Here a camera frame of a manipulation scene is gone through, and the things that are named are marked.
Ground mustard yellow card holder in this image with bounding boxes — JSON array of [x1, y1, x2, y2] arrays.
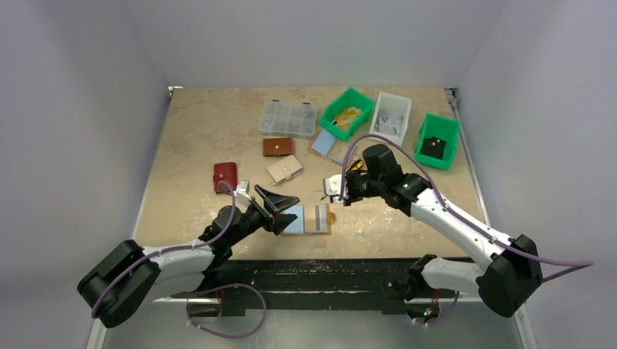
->
[[282, 204, 336, 236]]

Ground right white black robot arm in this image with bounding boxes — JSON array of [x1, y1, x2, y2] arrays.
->
[[341, 144, 544, 317]]

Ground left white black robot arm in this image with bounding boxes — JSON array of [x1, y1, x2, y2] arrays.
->
[[76, 182, 300, 328]]

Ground beige card holder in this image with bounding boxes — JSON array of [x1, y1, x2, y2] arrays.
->
[[266, 155, 303, 185]]

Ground gold card in holder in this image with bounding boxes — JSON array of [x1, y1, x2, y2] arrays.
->
[[303, 204, 329, 234]]

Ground stack of loose cards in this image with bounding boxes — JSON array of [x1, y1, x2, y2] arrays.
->
[[307, 129, 351, 166]]

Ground brown leather card holder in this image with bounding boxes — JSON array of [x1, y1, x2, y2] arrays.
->
[[262, 137, 294, 157]]

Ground red leather card holder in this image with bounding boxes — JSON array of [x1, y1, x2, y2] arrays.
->
[[212, 161, 239, 194]]

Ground cards in white bin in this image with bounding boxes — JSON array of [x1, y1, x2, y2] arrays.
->
[[375, 109, 403, 136]]

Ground cards in green bin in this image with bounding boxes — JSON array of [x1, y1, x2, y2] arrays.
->
[[332, 107, 363, 128]]

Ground green bin with cards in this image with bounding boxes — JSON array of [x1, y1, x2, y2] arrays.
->
[[319, 87, 375, 141]]

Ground black card holder in bin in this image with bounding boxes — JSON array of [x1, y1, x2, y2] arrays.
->
[[419, 137, 447, 160]]

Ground yellow black screwdriver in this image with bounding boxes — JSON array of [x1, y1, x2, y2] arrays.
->
[[346, 159, 364, 173]]

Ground white plastic bin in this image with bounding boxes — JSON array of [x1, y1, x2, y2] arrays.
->
[[370, 92, 413, 145]]

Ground clear plastic organizer box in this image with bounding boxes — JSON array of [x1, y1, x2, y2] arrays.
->
[[258, 100, 319, 139]]

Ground green bin right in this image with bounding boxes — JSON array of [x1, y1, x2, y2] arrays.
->
[[415, 113, 461, 170]]

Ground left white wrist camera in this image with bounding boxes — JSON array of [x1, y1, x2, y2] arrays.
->
[[234, 180, 252, 208]]

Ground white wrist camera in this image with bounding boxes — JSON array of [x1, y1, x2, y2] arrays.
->
[[322, 174, 343, 204], [234, 180, 252, 208]]

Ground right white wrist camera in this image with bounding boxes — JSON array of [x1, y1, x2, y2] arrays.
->
[[322, 174, 343, 204]]

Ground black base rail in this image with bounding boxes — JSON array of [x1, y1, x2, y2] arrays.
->
[[168, 257, 476, 319]]

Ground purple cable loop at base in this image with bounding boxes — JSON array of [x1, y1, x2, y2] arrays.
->
[[186, 283, 268, 340]]

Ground aluminium frame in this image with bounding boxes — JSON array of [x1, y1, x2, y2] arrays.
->
[[87, 292, 537, 348]]

